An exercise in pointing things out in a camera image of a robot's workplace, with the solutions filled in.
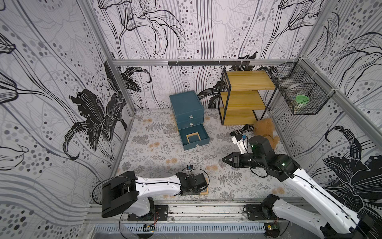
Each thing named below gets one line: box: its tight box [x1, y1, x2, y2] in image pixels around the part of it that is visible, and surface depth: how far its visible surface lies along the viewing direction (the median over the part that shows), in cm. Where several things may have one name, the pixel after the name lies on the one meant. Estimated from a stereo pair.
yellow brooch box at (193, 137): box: [186, 131, 202, 144], surface depth 103 cm
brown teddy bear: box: [253, 118, 280, 149], surface depth 95 cm
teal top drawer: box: [176, 108, 204, 122], surface depth 95 cm
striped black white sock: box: [229, 123, 255, 136], surface depth 106 cm
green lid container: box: [294, 94, 310, 112], surface depth 81 cm
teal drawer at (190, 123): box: [177, 116, 204, 130], surface depth 98 cm
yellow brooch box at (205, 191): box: [200, 187, 209, 195], surface depth 80 cm
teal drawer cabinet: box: [169, 90, 205, 129], surface depth 97 cm
